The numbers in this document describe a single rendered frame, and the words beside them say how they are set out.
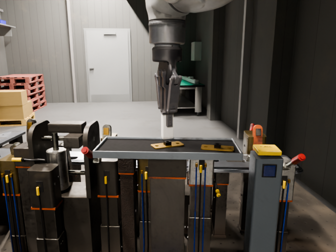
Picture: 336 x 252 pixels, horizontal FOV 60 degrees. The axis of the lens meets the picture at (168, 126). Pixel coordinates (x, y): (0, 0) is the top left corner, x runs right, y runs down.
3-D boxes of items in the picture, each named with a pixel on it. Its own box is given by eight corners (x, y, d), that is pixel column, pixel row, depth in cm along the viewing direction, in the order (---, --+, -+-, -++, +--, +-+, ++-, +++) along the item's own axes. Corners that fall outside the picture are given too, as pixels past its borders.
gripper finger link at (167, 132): (172, 112, 77) (173, 112, 76) (172, 137, 78) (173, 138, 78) (161, 113, 76) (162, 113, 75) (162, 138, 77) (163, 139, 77)
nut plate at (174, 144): (178, 142, 81) (178, 137, 81) (184, 145, 78) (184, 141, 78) (150, 145, 78) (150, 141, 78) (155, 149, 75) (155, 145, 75)
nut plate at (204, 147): (233, 147, 77) (233, 142, 77) (234, 151, 73) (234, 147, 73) (201, 145, 78) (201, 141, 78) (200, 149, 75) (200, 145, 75)
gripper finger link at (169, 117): (171, 106, 75) (175, 108, 73) (170, 125, 77) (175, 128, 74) (165, 106, 75) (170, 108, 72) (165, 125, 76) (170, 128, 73)
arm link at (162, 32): (176, 24, 77) (176, 47, 78) (143, 22, 73) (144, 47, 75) (192, 20, 68) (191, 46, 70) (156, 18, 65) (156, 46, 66)
